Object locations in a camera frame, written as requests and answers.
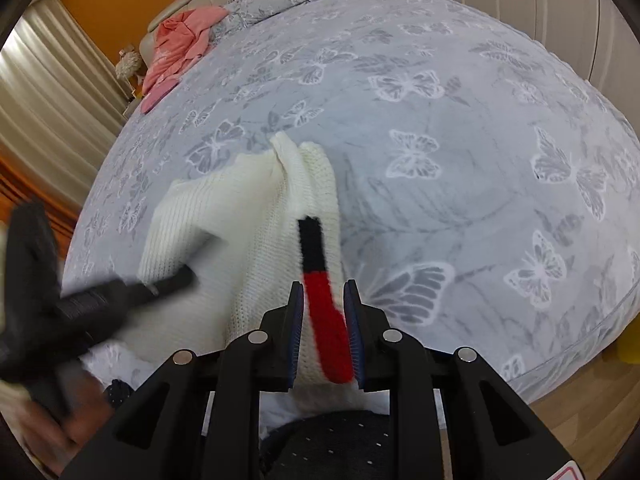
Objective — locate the person's hand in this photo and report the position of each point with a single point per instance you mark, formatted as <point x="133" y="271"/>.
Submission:
<point x="54" y="445"/>

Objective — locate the white wardrobe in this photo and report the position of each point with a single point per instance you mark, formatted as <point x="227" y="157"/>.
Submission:
<point x="590" y="35"/>

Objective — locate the white feather lamp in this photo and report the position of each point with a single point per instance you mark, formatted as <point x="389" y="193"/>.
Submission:
<point x="129" y="63"/>

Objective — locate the cream and orange curtain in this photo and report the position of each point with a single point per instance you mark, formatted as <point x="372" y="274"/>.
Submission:
<point x="62" y="108"/>

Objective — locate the white red black knit sweater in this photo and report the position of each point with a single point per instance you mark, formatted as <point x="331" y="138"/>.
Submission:
<point x="253" y="229"/>

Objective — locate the yellow object on floor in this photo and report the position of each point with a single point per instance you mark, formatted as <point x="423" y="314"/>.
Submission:
<point x="628" y="343"/>

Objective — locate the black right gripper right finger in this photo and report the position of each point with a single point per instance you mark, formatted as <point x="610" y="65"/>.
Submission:
<point x="451" y="414"/>

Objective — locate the grey butterfly bedspread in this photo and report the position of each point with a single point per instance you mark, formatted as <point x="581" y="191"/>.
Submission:
<point x="488" y="195"/>

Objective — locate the pink clothes pile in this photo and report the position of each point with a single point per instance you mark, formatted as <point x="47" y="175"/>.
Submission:
<point x="180" y="43"/>

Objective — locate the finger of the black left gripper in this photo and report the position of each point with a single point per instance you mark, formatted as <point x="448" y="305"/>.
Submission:
<point x="140" y="295"/>

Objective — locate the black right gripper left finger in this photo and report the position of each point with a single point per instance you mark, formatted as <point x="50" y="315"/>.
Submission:
<point x="197" y="417"/>

